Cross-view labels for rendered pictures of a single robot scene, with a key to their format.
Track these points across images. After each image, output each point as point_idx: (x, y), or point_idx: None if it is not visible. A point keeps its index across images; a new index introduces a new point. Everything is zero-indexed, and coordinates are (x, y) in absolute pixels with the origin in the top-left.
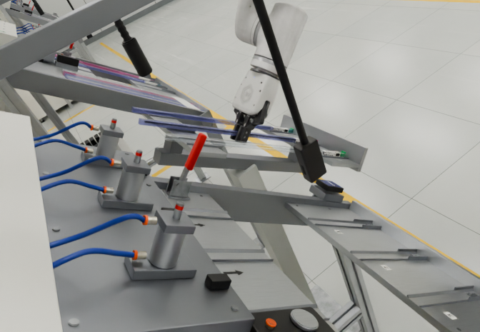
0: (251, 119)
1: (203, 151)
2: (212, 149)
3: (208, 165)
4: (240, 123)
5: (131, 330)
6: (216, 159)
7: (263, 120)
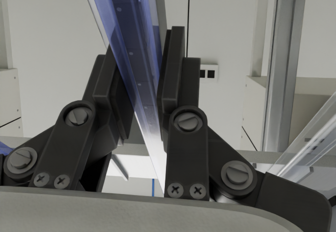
0: (213, 201)
1: (335, 185)
2: (325, 176)
3: (166, 31)
4: (116, 142)
5: None
6: (162, 29)
7: (328, 230)
